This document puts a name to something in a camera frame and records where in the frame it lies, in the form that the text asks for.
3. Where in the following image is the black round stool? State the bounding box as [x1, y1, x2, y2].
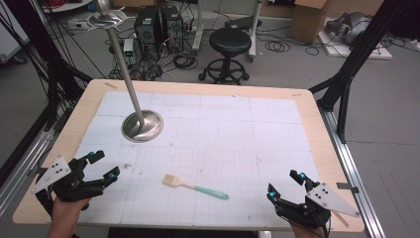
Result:
[198, 27, 253, 85]

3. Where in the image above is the person's right hand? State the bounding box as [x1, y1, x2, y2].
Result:
[289, 221, 327, 238]

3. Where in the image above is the metal stand with round base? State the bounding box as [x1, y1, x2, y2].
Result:
[86, 0, 164, 144]

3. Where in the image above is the black coiled cable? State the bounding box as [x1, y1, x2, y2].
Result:
[172, 53, 199, 71]
[263, 39, 291, 54]

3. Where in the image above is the black tape strip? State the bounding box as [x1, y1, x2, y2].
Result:
[336, 181, 361, 194]

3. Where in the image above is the white gridded mat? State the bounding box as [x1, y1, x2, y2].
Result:
[49, 90, 331, 230]

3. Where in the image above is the brush with teal handle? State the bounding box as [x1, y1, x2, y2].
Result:
[161, 174, 231, 200]

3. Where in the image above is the black metal frame strut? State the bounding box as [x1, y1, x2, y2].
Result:
[309, 0, 411, 144]

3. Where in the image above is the black computer tower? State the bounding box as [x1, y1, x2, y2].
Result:
[160, 5, 184, 55]
[134, 6, 162, 55]

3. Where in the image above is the cardboard box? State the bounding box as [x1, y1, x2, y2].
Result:
[289, 0, 330, 45]

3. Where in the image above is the grey bag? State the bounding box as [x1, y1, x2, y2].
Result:
[324, 11, 371, 47]

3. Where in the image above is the aluminium rail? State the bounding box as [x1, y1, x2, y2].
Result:
[0, 128, 55, 216]
[319, 108, 386, 238]

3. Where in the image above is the person's left hand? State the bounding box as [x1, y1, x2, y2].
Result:
[49, 196, 92, 232]

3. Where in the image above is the small silver device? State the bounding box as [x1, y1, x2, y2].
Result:
[122, 38, 136, 65]

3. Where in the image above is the white stand leg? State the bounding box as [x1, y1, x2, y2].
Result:
[248, 0, 263, 62]
[192, 0, 205, 55]

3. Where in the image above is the white flat board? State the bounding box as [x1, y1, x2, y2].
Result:
[317, 32, 394, 60]

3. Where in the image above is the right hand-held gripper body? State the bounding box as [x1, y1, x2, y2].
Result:
[275, 182, 362, 229]

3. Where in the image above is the black frame with cables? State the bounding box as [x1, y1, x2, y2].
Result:
[2, 0, 94, 131]

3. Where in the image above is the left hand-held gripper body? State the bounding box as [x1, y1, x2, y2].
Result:
[30, 155, 107, 217]

